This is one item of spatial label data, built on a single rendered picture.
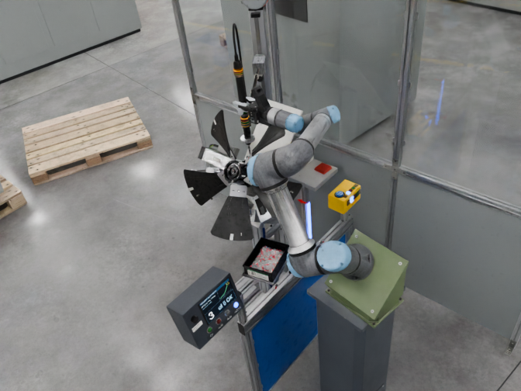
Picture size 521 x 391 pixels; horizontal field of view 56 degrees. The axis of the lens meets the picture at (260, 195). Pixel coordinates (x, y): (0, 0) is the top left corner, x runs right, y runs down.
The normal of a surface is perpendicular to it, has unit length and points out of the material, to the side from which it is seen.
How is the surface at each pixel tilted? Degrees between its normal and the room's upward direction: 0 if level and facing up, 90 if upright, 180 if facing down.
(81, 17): 90
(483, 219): 90
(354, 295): 44
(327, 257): 39
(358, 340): 90
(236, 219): 49
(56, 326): 0
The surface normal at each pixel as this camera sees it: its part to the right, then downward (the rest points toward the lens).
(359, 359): -0.04, 0.64
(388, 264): -0.59, -0.22
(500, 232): -0.66, 0.53
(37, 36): 0.65, 0.43
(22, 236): -0.11, -0.77
